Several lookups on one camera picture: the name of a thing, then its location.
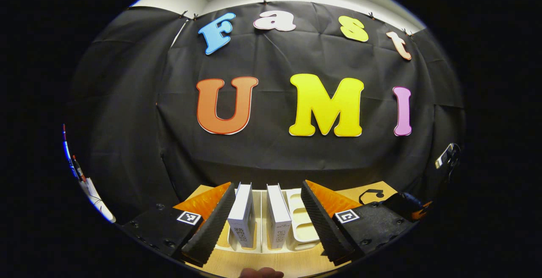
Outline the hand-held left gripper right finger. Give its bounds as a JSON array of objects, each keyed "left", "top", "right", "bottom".
[{"left": 300, "top": 180, "right": 414, "bottom": 266}]

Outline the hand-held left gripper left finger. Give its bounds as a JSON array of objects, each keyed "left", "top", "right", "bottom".
[{"left": 119, "top": 182, "right": 236, "bottom": 267}]

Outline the blue schoolbag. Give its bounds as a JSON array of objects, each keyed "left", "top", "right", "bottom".
[{"left": 359, "top": 188, "right": 424, "bottom": 223}]

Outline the white bookshelf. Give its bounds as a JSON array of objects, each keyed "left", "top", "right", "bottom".
[{"left": 214, "top": 187, "right": 320, "bottom": 254}]

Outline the white paperback book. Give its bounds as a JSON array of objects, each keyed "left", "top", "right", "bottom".
[
  {"left": 267, "top": 184, "right": 293, "bottom": 250},
  {"left": 227, "top": 182, "right": 257, "bottom": 248}
]

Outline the white panel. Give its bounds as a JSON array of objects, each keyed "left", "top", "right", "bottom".
[{"left": 80, "top": 178, "right": 116, "bottom": 223}]

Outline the black backdrop cloth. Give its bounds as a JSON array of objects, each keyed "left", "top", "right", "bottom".
[{"left": 68, "top": 1, "right": 466, "bottom": 223}]

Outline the row of black cloth clips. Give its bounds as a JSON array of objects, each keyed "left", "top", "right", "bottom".
[{"left": 178, "top": 0, "right": 415, "bottom": 37}]

